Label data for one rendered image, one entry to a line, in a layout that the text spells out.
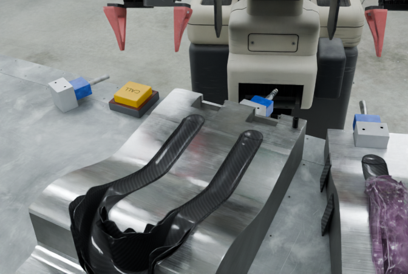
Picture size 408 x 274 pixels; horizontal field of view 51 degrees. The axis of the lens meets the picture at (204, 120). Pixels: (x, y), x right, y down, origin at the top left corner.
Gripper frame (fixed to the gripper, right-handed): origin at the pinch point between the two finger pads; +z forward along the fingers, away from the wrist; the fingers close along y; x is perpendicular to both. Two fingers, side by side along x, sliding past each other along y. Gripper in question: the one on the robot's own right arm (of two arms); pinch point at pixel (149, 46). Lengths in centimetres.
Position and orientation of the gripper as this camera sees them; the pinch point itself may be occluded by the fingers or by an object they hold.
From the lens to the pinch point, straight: 76.5
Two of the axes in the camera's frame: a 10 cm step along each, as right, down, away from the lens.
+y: 9.9, 0.5, -1.4
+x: 1.4, -1.9, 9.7
